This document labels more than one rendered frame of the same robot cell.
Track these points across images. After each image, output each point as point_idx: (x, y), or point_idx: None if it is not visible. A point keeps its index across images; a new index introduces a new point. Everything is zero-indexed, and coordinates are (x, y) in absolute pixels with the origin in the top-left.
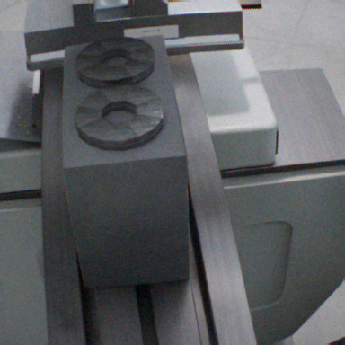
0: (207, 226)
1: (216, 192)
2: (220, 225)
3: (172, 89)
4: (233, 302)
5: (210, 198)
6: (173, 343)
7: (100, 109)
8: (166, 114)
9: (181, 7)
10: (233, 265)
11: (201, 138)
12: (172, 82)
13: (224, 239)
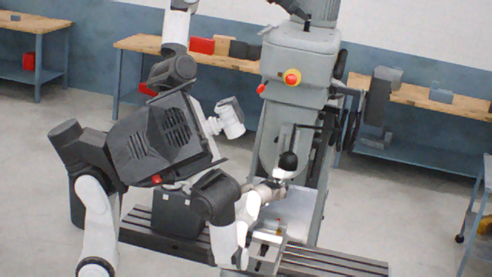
0: (164, 234)
1: (175, 239)
2: (163, 235)
3: (176, 195)
4: (137, 228)
5: (174, 238)
6: (134, 218)
7: (174, 182)
8: (167, 191)
9: (254, 245)
10: (148, 232)
11: (197, 245)
12: (179, 195)
13: (158, 235)
